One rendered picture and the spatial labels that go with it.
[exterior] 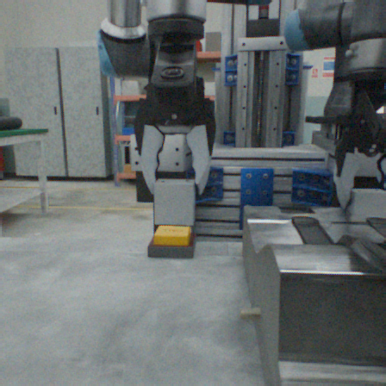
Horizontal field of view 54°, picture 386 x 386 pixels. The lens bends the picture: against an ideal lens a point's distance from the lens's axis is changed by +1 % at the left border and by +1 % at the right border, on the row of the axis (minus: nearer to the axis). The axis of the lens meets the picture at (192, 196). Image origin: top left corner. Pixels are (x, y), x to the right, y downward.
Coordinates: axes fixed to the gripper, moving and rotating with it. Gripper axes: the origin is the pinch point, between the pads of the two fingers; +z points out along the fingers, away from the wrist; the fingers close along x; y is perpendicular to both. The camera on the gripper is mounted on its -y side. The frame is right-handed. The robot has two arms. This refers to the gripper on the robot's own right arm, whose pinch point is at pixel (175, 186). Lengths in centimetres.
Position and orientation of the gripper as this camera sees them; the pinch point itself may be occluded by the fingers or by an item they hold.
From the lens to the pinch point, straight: 49.7
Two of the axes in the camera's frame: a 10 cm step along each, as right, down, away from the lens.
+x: -10.0, -0.1, 0.6
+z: 0.0, 9.8, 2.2
